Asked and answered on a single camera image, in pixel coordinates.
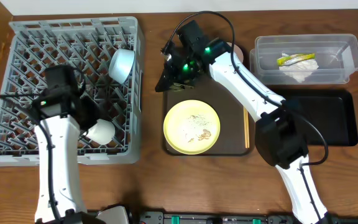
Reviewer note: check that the yellow plate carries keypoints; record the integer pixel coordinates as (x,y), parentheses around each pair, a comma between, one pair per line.
(191,127)

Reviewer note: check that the white cup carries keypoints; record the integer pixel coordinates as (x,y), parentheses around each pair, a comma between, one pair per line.
(102,132)

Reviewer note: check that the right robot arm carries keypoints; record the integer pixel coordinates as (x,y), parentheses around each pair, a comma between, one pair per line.
(276,137)

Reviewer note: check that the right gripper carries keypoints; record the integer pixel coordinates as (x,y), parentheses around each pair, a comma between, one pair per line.
(162,86)

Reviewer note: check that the green yellow snack wrapper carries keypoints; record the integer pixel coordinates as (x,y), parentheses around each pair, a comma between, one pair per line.
(292,59)

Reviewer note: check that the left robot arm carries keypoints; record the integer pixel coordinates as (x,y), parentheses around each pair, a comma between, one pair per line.
(61,114)

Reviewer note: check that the white napkin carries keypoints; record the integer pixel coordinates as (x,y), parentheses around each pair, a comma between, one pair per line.
(300,70)

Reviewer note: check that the brown serving tray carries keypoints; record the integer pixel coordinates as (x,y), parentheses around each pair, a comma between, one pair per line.
(234,137)

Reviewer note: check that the light blue bowl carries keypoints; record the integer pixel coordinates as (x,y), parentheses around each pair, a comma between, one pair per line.
(121,65)

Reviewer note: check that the clear plastic bin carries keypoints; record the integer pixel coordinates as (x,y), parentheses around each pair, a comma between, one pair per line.
(336,56)

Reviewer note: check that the pink bowl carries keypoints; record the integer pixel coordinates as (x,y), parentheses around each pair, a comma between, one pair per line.
(239,53)

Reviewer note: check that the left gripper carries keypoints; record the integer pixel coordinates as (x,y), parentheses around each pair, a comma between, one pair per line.
(84,112)

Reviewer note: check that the black tray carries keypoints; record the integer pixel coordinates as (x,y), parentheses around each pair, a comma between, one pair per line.
(330,111)

